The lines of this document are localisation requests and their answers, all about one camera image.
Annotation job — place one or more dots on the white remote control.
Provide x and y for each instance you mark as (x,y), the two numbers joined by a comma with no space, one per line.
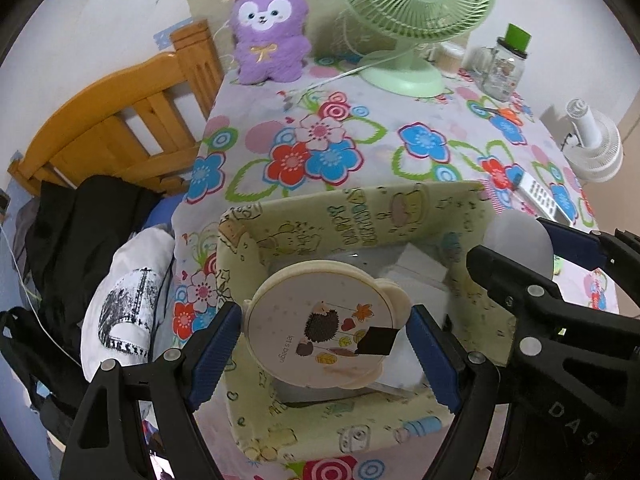
(537,192)

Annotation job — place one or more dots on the purple plush toy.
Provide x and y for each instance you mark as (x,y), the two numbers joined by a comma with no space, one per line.
(270,25)

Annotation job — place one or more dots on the light blue paper strip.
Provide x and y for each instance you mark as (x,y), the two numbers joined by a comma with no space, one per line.
(164,36)

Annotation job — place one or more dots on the wooden bed headboard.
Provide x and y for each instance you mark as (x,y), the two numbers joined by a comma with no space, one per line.
(125,120)

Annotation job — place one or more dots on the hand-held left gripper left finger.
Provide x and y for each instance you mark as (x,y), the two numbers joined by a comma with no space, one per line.
(212,355)

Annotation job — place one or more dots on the cotton swab container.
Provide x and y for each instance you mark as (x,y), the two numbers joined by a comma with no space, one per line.
(450,57)

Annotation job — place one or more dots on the green desk fan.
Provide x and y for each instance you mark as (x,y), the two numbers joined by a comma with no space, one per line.
(415,5)

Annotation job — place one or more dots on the cream round tin hedgehog print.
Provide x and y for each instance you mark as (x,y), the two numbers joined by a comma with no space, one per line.
(320,320)

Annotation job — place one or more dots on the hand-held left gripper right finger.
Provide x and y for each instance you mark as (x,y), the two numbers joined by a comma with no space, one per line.
(435,360)

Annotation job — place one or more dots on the black clothing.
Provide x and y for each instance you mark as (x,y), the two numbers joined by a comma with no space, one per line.
(85,230)

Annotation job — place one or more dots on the white round disc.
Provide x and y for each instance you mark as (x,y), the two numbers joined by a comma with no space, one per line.
(520,240)

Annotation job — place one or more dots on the black bag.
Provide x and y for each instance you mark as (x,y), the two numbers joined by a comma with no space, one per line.
(30,360)

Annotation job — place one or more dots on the printed fabric storage box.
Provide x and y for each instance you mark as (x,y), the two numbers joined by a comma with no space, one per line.
(350,220)

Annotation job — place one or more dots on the white printed t-shirt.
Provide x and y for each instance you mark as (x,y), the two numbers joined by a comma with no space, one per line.
(125,300)

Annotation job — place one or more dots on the glass mug with green lid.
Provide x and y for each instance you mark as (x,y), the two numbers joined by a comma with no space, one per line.
(505,70)

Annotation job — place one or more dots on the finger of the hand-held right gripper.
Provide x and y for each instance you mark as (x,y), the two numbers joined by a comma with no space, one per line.
(575,247)
(500,275)

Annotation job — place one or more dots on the white cube charger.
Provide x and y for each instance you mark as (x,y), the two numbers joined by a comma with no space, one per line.
(420,262)

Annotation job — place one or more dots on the white standing fan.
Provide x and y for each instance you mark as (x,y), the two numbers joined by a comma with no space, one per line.
(595,145)

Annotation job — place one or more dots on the floral tablecloth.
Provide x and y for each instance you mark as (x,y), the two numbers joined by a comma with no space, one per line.
(375,125)

